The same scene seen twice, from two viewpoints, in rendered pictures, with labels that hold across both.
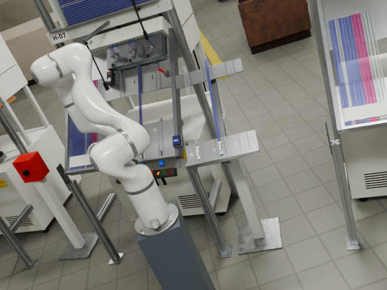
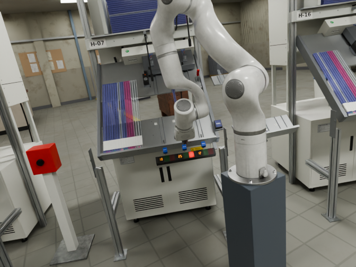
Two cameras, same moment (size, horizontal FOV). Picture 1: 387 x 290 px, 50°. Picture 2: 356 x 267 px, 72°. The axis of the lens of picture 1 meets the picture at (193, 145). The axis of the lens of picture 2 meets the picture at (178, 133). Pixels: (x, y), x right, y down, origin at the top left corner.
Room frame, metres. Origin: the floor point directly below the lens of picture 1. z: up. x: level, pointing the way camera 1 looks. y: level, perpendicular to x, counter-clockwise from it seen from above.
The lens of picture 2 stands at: (0.72, 0.89, 1.19)
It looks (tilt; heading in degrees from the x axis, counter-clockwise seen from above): 17 degrees down; 333
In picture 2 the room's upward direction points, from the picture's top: 8 degrees counter-clockwise
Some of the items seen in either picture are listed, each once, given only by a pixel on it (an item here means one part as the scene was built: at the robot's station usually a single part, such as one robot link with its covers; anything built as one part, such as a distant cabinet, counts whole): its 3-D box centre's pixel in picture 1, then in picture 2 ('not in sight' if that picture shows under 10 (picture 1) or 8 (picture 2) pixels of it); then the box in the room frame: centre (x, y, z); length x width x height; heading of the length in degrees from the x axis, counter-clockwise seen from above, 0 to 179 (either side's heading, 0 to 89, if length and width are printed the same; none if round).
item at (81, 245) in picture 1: (54, 204); (58, 201); (2.39, 0.99, 0.39); 0.24 x 0.24 x 0.78; 66
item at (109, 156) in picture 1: (120, 164); (245, 101); (1.38, 0.28, 1.00); 0.19 x 0.12 x 0.24; 116
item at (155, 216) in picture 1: (148, 202); (250, 152); (1.39, 0.25, 0.79); 0.19 x 0.19 x 0.18
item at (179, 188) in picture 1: (175, 158); (165, 166); (2.53, 0.15, 0.31); 0.70 x 0.65 x 0.62; 66
